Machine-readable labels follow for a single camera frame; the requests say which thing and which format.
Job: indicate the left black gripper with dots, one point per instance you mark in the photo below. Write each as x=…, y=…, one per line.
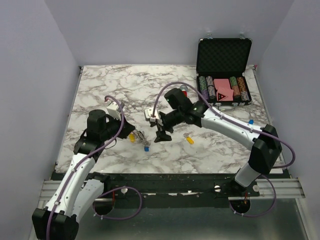
x=126, y=129

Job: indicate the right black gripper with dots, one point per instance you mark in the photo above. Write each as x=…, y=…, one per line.
x=161, y=136

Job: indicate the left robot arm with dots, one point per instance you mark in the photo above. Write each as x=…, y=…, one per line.
x=61, y=216

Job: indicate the red glitter microphone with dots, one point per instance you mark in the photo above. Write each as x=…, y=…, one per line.
x=184, y=89

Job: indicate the pink playing cards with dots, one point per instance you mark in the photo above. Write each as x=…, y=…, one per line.
x=224, y=92

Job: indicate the black poker chip case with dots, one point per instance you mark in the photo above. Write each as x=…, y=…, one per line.
x=223, y=58

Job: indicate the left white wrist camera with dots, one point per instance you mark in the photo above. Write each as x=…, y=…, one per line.
x=114, y=109

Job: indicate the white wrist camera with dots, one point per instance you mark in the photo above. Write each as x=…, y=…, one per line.
x=151, y=115
x=114, y=109

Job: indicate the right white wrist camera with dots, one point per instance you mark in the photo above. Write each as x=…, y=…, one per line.
x=151, y=115

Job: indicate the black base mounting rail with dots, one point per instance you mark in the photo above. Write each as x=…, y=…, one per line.
x=162, y=191

